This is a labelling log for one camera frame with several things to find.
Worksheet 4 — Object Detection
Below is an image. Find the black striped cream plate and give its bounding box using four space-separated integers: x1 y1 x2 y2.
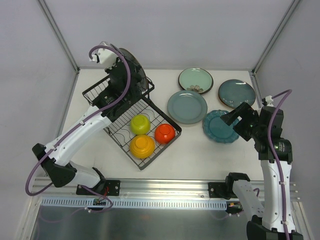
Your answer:
111 44 137 73

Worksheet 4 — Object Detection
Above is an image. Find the grey deer plate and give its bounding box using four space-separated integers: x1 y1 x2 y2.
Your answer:
123 49 148 92

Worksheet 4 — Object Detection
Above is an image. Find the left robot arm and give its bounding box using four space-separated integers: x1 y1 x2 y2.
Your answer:
32 60 148 195

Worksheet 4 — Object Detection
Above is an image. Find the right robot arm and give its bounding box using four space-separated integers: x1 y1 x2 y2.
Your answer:
220 102 304 240

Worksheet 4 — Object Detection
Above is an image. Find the dark blue speckled plate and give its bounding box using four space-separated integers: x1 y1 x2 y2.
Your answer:
218 79 256 109

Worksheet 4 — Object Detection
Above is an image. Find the teal scalloped plate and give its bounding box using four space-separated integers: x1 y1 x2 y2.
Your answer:
202 109 240 144

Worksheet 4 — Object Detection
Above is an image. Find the mint green flower plate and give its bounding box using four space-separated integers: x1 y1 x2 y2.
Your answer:
178 67 214 95

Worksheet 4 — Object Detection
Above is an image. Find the green bowl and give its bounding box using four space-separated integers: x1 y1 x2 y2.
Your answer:
130 114 151 135

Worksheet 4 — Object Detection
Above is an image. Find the grey blue plate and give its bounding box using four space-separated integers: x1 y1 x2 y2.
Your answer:
167 90 208 125

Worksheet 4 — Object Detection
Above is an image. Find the yellow ribbed bowl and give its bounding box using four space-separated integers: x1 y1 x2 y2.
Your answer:
129 134 155 159

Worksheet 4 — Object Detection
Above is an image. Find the orange bowl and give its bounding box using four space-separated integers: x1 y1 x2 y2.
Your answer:
154 123 176 145

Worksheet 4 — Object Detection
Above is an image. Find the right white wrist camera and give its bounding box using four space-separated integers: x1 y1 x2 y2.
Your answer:
262 95 274 107

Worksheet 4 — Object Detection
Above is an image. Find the black wire dish rack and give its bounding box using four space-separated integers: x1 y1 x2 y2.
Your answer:
82 73 182 170

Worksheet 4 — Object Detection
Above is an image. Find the right aluminium frame post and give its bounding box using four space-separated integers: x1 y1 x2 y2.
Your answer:
252 0 302 76

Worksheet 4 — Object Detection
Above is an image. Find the aluminium frame post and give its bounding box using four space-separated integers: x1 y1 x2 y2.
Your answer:
252 0 302 76
36 0 80 73

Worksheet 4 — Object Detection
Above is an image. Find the aluminium mounting rail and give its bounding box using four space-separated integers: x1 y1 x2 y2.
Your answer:
29 174 300 202

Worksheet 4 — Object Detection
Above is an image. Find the left aluminium frame post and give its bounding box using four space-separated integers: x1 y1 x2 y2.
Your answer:
36 0 80 73

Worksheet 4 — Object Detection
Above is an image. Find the white slotted cable duct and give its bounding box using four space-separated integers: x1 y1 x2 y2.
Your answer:
41 196 227 211

